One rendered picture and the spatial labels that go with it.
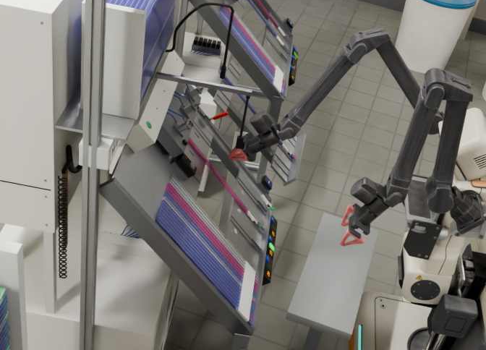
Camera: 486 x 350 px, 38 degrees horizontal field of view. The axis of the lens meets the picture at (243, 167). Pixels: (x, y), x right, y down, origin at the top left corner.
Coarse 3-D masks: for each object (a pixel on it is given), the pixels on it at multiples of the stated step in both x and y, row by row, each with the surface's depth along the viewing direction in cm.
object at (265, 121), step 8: (264, 112) 250; (256, 120) 249; (264, 120) 250; (272, 120) 251; (256, 128) 251; (264, 128) 250; (280, 128) 256; (288, 128) 249; (280, 136) 250; (288, 136) 250
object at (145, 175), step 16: (192, 128) 254; (208, 144) 259; (128, 160) 210; (144, 160) 218; (160, 160) 226; (192, 160) 244; (112, 176) 200; (128, 176) 207; (144, 176) 214; (160, 176) 222; (176, 176) 231; (192, 176) 240; (144, 192) 211; (160, 192) 218; (192, 192) 235; (144, 208) 207
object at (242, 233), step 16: (240, 176) 271; (240, 192) 266; (256, 192) 278; (240, 208) 260; (256, 208) 272; (240, 224) 255; (256, 224) 264; (240, 240) 250; (256, 240) 261; (256, 256) 256; (256, 272) 251
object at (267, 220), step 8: (272, 200) 282; (264, 224) 271; (264, 232) 267; (264, 240) 263; (264, 248) 260; (264, 256) 256; (264, 264) 254; (256, 296) 241; (256, 304) 238; (256, 312) 235; (256, 320) 233; (256, 328) 230
